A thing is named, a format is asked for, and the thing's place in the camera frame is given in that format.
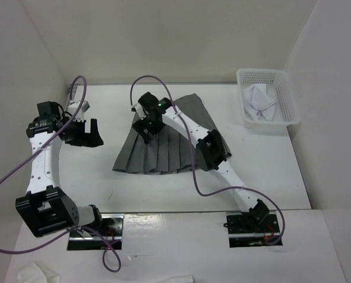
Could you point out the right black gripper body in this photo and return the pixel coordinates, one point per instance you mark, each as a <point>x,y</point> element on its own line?
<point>154,126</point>

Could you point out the crumpled white tissue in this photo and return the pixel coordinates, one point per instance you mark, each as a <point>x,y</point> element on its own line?
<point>37,273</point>

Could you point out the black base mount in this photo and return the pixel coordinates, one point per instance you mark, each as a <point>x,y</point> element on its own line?
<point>111,230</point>
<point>241,235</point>

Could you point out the white cloth in basket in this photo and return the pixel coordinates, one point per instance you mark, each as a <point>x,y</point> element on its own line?
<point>260,104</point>

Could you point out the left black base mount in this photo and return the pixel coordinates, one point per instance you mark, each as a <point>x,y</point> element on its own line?
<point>111,230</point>

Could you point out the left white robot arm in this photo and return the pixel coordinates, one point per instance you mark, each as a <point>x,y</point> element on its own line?
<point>46,208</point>

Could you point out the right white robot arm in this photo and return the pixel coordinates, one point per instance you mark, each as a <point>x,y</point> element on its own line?
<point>207,153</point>

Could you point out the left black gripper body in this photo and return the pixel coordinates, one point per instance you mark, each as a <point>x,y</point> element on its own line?
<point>75,134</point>

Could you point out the grey pleated skirt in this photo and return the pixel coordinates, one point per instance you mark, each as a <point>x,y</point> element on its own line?
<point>168,151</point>

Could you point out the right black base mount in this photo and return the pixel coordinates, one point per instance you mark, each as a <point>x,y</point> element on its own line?
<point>241,235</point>

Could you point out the white plastic basket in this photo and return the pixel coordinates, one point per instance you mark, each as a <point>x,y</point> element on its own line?
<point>277,86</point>

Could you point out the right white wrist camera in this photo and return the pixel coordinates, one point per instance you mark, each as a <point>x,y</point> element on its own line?
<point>137,108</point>

